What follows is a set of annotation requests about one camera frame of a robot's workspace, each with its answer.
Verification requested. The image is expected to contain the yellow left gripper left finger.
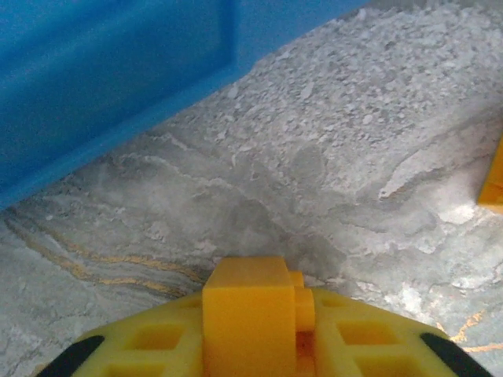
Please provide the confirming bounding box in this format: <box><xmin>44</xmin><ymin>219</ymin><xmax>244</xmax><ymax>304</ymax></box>
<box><xmin>37</xmin><ymin>293</ymin><xmax>205</xmax><ymax>377</ymax></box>

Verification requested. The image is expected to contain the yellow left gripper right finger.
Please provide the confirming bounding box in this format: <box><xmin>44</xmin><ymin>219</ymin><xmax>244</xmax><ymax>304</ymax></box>
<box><xmin>313</xmin><ymin>287</ymin><xmax>494</xmax><ymax>377</ymax></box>

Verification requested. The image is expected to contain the yellow lego brick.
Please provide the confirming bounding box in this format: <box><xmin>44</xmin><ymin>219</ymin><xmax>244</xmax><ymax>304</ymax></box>
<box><xmin>478</xmin><ymin>133</ymin><xmax>503</xmax><ymax>216</ymax></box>
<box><xmin>201</xmin><ymin>255</ymin><xmax>318</xmax><ymax>377</ymax></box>

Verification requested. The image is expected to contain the blue three-compartment plastic bin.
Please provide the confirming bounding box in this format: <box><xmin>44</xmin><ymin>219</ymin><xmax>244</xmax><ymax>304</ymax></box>
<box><xmin>0</xmin><ymin>0</ymin><xmax>373</xmax><ymax>211</ymax></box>

